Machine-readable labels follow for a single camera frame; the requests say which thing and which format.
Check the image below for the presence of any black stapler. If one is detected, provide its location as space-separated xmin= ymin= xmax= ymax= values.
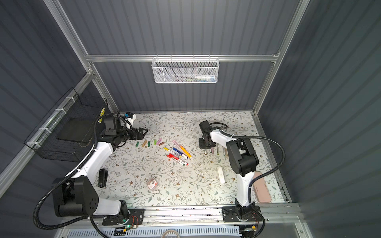
xmin=98 ymin=168 xmax=108 ymax=188

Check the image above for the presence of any white eraser case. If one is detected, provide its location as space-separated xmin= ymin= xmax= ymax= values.
xmin=217 ymin=166 xmax=226 ymax=184

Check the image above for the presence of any pink highlighter pen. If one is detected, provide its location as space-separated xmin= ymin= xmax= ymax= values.
xmin=173 ymin=140 xmax=184 ymax=152

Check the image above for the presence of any black wire side basket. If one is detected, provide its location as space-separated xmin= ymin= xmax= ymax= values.
xmin=24 ymin=90 xmax=110 ymax=162

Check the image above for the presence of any white wire mesh basket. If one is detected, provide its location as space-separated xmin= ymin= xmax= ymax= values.
xmin=151 ymin=58 xmax=220 ymax=84

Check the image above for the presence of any small red white box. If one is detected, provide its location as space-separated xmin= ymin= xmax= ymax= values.
xmin=146 ymin=177 xmax=159 ymax=191

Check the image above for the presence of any black corrugated cable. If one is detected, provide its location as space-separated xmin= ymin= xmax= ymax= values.
xmin=32 ymin=113 xmax=129 ymax=238
xmin=209 ymin=121 xmax=286 ymax=203

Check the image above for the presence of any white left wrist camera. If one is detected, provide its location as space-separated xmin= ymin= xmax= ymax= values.
xmin=125 ymin=112 xmax=136 ymax=129

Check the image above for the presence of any blue capped marker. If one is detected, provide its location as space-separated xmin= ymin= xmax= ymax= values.
xmin=173 ymin=147 xmax=188 ymax=159

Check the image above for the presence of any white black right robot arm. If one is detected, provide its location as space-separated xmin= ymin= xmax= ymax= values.
xmin=199 ymin=121 xmax=259 ymax=221

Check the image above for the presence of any metal base rail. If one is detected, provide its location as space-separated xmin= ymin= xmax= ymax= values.
xmin=101 ymin=203 xmax=307 ymax=227

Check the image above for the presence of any black corrugated left cable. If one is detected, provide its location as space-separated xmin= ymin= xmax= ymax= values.
xmin=32 ymin=113 xmax=129 ymax=238

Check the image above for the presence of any pink pencil case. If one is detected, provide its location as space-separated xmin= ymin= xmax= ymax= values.
xmin=253 ymin=178 xmax=272 ymax=203

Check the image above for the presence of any red capped marker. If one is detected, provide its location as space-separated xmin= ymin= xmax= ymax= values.
xmin=169 ymin=153 xmax=185 ymax=162
xmin=166 ymin=155 xmax=188 ymax=166

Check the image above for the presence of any orange highlighter pen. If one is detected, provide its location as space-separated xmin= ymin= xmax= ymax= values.
xmin=180 ymin=145 xmax=192 ymax=159

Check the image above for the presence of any black corrugated right cable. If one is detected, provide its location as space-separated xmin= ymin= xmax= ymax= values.
xmin=209 ymin=121 xmax=286 ymax=203

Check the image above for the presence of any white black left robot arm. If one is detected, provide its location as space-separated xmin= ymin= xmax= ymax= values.
xmin=53 ymin=112 xmax=148 ymax=219

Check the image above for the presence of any yellow capped marker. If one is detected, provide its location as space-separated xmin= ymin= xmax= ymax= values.
xmin=164 ymin=147 xmax=181 ymax=157

